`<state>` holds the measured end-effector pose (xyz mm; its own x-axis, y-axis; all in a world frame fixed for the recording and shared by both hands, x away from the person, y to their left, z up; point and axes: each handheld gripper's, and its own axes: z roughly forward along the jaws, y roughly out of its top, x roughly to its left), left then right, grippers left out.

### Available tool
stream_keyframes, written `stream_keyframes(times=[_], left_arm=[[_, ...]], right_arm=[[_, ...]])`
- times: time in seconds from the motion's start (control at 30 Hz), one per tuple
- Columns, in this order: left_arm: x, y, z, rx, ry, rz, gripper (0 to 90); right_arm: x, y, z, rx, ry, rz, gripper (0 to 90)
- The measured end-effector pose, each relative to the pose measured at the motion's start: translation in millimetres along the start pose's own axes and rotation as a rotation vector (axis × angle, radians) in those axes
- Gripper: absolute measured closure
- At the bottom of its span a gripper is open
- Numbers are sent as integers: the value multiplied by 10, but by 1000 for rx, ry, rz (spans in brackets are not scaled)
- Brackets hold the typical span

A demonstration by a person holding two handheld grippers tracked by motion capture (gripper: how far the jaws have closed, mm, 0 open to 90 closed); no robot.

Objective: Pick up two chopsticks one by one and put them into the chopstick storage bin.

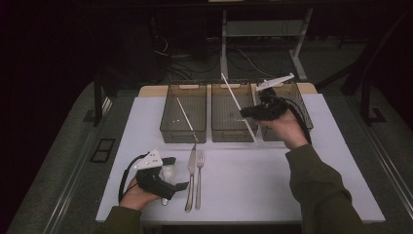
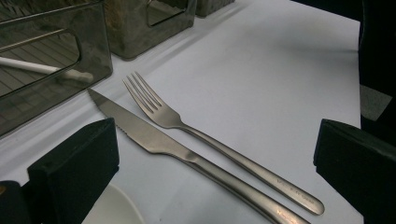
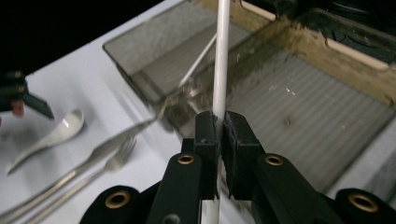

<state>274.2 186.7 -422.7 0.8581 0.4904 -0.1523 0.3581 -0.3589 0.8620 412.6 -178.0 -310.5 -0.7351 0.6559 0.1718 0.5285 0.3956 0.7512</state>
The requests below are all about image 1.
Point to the metal floor rail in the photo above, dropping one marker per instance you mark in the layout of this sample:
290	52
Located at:
389	165
66	195

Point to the smoky clear plastic bin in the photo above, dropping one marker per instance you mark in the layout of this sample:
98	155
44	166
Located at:
298	107
227	123
183	107

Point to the black metal stand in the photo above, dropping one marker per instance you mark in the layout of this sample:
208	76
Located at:
365	100

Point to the white table cover sheet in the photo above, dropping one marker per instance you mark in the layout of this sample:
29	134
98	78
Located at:
243	182

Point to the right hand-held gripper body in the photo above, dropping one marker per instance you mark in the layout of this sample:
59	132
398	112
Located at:
274	109

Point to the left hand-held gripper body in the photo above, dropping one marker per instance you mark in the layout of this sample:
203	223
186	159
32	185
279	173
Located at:
152	183

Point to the steel table knife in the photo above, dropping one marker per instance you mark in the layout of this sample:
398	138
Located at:
191	162

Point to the person's right hand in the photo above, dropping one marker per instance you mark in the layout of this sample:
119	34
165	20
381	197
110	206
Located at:
287	130

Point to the steel fork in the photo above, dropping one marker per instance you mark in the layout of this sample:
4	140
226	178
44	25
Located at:
199	175

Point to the person's left hand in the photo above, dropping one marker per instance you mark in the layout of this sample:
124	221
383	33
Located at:
136	198

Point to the white metal desk frame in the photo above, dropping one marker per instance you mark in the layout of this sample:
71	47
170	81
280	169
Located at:
224	48

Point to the white chopstick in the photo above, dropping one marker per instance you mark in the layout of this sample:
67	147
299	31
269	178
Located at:
186	118
235	99

